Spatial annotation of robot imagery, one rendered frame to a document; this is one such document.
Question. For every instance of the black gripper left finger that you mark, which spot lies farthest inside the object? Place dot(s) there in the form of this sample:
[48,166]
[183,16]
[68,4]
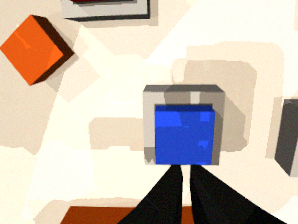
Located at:
[163,203]

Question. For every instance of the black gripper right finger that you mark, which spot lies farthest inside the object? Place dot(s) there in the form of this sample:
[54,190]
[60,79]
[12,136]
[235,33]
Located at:
[215,202]

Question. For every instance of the red button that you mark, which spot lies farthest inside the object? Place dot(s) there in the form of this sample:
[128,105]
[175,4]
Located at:
[102,10]

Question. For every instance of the blue button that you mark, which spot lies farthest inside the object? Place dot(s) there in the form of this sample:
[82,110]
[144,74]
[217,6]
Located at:
[182,124]

